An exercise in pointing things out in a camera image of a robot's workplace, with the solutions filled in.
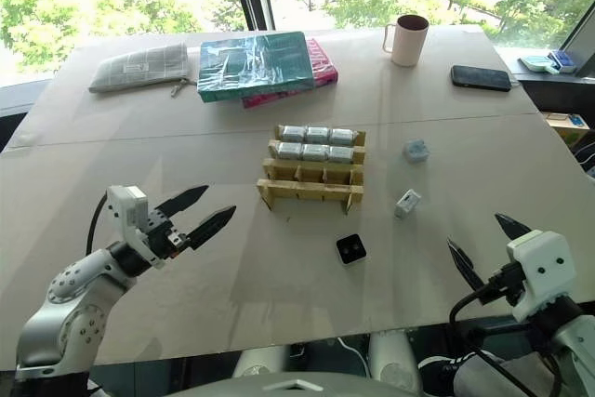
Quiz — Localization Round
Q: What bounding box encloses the beige mug with handle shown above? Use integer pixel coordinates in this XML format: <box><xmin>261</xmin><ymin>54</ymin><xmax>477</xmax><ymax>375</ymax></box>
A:
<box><xmin>381</xmin><ymin>14</ymin><xmax>430</xmax><ymax>68</ymax></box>

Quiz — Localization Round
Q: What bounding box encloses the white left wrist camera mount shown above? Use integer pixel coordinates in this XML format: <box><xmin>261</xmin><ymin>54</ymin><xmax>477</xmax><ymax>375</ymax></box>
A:
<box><xmin>105</xmin><ymin>185</ymin><xmax>167</xmax><ymax>271</ymax></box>

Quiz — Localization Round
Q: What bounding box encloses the wooden slotted rack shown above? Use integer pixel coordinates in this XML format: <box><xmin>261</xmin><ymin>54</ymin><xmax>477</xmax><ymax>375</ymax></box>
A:
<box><xmin>255</xmin><ymin>124</ymin><xmax>367</xmax><ymax>216</ymax></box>

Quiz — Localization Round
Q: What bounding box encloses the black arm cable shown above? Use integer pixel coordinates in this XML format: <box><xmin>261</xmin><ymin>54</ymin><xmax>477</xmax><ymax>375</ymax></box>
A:
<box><xmin>86</xmin><ymin>193</ymin><xmax>111</xmax><ymax>259</ymax></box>
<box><xmin>448</xmin><ymin>283</ymin><xmax>566</xmax><ymax>397</ymax></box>

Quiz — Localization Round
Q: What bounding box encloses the grey checked fabric pouch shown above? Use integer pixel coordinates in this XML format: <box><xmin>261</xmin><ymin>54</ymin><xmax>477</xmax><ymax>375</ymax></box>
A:
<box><xmin>87</xmin><ymin>41</ymin><xmax>193</xmax><ymax>100</ymax></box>

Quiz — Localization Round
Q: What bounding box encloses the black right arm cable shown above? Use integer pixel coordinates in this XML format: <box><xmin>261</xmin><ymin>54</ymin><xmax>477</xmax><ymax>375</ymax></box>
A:
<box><xmin>448</xmin><ymin>283</ymin><xmax>566</xmax><ymax>397</ymax></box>

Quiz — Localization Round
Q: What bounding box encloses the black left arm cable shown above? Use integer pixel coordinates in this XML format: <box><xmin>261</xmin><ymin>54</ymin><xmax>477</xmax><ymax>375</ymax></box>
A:
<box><xmin>86</xmin><ymin>193</ymin><xmax>111</xmax><ymax>259</ymax></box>

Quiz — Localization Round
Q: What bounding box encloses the black smartphone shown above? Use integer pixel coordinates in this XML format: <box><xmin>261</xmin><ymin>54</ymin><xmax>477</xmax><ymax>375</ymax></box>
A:
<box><xmin>449</xmin><ymin>63</ymin><xmax>513</xmax><ymax>93</ymax></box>

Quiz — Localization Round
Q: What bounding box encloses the dark side table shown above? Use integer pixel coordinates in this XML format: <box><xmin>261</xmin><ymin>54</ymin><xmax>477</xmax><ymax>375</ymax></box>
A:
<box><xmin>509</xmin><ymin>67</ymin><xmax>595</xmax><ymax>115</ymax></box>

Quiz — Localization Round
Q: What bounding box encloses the small white grey block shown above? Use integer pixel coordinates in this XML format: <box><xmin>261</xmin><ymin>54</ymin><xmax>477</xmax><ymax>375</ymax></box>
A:
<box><xmin>394</xmin><ymin>188</ymin><xmax>422</xmax><ymax>219</ymax></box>

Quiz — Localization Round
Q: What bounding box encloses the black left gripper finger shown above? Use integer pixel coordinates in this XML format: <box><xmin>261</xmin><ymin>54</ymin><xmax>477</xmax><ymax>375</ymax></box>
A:
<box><xmin>185</xmin><ymin>205</ymin><xmax>238</xmax><ymax>251</ymax></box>
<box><xmin>154</xmin><ymin>184</ymin><xmax>210</xmax><ymax>220</ymax></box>

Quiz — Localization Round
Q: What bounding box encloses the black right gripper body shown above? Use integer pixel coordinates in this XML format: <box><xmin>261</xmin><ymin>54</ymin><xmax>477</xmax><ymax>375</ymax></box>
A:
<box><xmin>480</xmin><ymin>261</ymin><xmax>530</xmax><ymax>309</ymax></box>

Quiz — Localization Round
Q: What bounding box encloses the teal wrapped book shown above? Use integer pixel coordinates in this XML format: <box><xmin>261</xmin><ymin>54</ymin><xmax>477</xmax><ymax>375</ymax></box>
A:
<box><xmin>195</xmin><ymin>31</ymin><xmax>316</xmax><ymax>104</ymax></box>

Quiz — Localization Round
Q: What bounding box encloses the black white cube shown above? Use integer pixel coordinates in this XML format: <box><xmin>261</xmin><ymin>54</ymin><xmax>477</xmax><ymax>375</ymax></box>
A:
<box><xmin>335</xmin><ymin>232</ymin><xmax>370</xmax><ymax>270</ymax></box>

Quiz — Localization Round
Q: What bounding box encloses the pink book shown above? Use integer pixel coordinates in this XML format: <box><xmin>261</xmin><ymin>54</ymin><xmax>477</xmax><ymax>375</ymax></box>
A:
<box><xmin>241</xmin><ymin>37</ymin><xmax>339</xmax><ymax>111</ymax></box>

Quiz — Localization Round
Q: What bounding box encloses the blue and white device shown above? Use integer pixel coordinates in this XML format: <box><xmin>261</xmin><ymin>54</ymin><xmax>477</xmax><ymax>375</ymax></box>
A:
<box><xmin>518</xmin><ymin>48</ymin><xmax>578</xmax><ymax>75</ymax></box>

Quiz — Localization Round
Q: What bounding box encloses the white rounded robot leg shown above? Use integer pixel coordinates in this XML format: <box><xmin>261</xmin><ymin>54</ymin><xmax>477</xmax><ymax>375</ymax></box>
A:
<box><xmin>231</xmin><ymin>344</ymin><xmax>293</xmax><ymax>380</ymax></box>
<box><xmin>368</xmin><ymin>328</ymin><xmax>423</xmax><ymax>394</ymax></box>

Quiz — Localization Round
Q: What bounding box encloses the dark slanted panel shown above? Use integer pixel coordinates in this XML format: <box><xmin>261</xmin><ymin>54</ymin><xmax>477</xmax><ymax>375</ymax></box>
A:
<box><xmin>559</xmin><ymin>19</ymin><xmax>595</xmax><ymax>69</ymax></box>

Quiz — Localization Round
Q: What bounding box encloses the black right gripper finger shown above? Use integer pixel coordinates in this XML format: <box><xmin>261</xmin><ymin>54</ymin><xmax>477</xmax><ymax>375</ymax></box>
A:
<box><xmin>446</xmin><ymin>237</ymin><xmax>488</xmax><ymax>291</ymax></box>
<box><xmin>493</xmin><ymin>212</ymin><xmax>533</xmax><ymax>244</ymax></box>

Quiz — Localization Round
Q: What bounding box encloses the small yellow box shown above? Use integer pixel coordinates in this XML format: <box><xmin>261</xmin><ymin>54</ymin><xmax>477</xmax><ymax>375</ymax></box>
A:
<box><xmin>540</xmin><ymin>111</ymin><xmax>592</xmax><ymax>145</ymax></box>

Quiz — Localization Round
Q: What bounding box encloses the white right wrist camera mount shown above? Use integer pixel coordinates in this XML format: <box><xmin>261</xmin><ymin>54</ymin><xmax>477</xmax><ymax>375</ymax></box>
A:
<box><xmin>506</xmin><ymin>230</ymin><xmax>571</xmax><ymax>324</ymax></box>

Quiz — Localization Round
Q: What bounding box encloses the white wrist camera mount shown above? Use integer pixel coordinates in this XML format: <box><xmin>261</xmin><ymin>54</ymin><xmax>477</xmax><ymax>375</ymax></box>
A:
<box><xmin>105</xmin><ymin>185</ymin><xmax>167</xmax><ymax>271</ymax></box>
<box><xmin>506</xmin><ymin>230</ymin><xmax>571</xmax><ymax>324</ymax></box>

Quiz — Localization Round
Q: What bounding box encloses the black shoe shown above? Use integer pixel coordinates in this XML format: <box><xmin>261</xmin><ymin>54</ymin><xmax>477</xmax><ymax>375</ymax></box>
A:
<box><xmin>416</xmin><ymin>352</ymin><xmax>490</xmax><ymax>397</ymax></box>

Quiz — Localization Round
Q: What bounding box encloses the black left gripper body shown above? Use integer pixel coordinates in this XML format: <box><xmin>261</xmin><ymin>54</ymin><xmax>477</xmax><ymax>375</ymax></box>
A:
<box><xmin>147</xmin><ymin>207</ymin><xmax>193</xmax><ymax>260</ymax></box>

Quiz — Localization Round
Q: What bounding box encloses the small light blue block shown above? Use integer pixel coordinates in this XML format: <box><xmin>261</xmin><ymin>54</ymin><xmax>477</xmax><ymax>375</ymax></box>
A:
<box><xmin>402</xmin><ymin>138</ymin><xmax>431</xmax><ymax>165</ymax></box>

